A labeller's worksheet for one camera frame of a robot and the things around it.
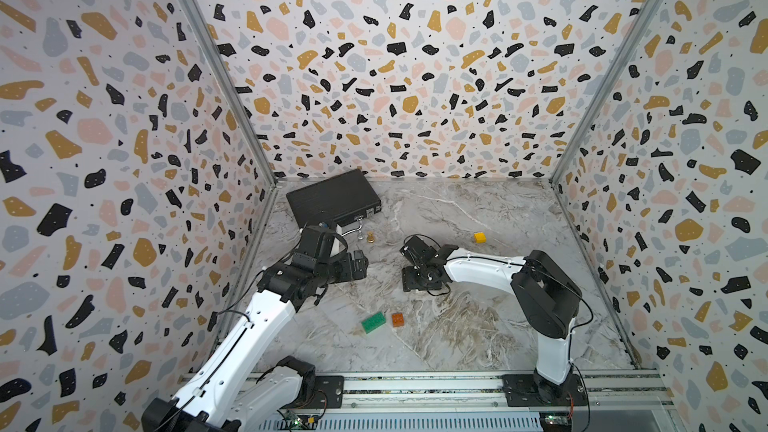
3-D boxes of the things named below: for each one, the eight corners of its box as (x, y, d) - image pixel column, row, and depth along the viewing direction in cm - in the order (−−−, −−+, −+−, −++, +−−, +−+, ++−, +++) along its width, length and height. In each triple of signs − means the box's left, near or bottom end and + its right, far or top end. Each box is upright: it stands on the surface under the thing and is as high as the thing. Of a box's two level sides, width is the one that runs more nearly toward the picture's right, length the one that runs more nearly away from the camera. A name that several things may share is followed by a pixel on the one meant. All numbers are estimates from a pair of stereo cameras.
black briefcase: (307, 244, 104) (303, 234, 100) (289, 203, 116) (284, 192, 112) (383, 211, 114) (383, 201, 110) (359, 176, 126) (358, 166, 122)
